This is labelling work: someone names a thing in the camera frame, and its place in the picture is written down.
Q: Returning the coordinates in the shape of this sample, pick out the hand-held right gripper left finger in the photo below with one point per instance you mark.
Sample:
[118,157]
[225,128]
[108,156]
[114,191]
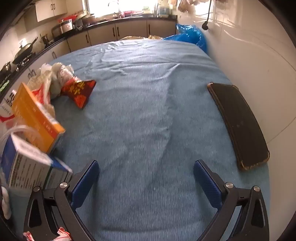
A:
[84,185]

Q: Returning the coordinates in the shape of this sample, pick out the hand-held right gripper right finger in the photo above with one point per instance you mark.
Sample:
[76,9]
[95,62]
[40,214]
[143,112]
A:
[207,185]

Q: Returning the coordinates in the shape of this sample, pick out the blue white box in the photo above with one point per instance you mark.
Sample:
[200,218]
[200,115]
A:
[27,166]

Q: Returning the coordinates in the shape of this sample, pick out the orange box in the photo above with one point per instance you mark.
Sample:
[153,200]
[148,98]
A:
[34,115]

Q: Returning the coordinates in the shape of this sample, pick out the red snack packet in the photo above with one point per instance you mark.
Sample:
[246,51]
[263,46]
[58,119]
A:
[79,91]

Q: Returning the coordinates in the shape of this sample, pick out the white plastic bag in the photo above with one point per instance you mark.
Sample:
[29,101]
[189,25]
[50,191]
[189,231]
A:
[57,74]

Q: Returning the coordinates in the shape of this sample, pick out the black phone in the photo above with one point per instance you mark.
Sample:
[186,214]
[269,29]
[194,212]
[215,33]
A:
[238,125]

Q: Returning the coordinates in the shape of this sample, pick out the blue table cloth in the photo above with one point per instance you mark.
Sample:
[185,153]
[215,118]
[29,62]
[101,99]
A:
[148,104]

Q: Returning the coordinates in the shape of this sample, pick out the white red carton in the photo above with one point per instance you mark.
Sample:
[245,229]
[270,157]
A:
[4,109]

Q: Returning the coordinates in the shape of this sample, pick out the black wok with lid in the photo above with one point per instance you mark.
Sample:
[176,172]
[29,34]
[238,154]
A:
[24,49]

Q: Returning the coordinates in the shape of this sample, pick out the blue plastic bag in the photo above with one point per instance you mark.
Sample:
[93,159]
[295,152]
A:
[192,34]

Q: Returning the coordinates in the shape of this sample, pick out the black kitchen counter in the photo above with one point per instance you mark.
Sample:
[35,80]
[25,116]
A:
[76,31]

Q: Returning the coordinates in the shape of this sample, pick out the yellow plastic bag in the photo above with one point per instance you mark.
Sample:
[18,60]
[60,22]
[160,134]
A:
[138,37]

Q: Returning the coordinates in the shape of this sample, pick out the silver rice cooker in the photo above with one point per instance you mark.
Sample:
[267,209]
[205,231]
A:
[66,26]

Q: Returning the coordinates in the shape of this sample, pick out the row of grey cabinet doors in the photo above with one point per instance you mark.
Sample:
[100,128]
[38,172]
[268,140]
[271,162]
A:
[129,30]

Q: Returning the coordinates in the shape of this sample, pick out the dark cooking pots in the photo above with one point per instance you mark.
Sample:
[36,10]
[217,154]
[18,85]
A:
[89,19]

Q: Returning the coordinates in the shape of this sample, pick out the red lid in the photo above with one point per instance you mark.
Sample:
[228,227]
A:
[69,17]

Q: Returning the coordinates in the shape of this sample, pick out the hanging plastic bag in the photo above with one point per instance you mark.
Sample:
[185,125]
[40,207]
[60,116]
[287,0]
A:
[187,5]

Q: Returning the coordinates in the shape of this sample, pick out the chrome faucet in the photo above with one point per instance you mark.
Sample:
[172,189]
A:
[114,7]

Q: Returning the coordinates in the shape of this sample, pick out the kitchen window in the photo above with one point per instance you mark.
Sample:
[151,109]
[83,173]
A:
[122,5]

